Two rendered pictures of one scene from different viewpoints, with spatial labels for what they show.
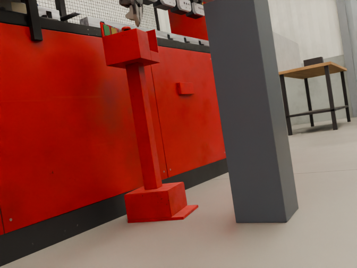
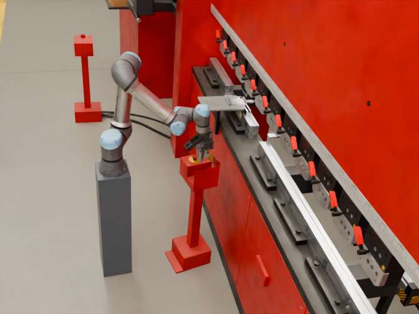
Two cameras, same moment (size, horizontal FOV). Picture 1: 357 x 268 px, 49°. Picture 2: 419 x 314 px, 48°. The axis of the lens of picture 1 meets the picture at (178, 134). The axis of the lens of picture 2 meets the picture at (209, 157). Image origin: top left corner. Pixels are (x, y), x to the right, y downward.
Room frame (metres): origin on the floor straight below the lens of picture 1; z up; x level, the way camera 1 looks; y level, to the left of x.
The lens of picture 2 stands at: (3.18, -1.57, 2.36)
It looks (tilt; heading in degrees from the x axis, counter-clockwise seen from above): 34 degrees down; 130
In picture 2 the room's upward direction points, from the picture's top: 6 degrees clockwise
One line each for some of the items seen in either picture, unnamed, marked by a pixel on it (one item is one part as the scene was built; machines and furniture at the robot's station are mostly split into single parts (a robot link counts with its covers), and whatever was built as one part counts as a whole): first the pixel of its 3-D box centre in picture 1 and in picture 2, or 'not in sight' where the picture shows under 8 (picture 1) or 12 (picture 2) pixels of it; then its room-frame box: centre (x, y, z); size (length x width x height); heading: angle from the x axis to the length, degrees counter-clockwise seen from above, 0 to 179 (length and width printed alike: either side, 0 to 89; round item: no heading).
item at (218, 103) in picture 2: not in sight; (221, 103); (1.52, 0.49, 1.00); 0.26 x 0.18 x 0.01; 56
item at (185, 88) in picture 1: (186, 88); (261, 270); (2.37, -0.09, 0.58); 0.15 x 0.02 x 0.07; 146
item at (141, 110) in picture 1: (144, 126); (194, 213); (1.69, 0.14, 0.39); 0.06 x 0.06 x 0.54; 69
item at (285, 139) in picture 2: not in sight; (295, 134); (2.24, 0.18, 1.23); 0.15 x 0.09 x 0.17; 146
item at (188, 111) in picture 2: not in sight; (183, 115); (1.65, 0.02, 1.13); 0.11 x 0.11 x 0.08; 33
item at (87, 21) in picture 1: (177, 42); (325, 253); (2.65, -0.08, 0.92); 1.68 x 0.06 x 0.10; 146
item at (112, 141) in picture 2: not in sight; (111, 144); (1.40, -0.27, 0.94); 0.13 x 0.12 x 0.14; 123
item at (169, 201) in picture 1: (162, 201); (187, 252); (1.68, 0.11, 0.06); 0.25 x 0.20 x 0.12; 69
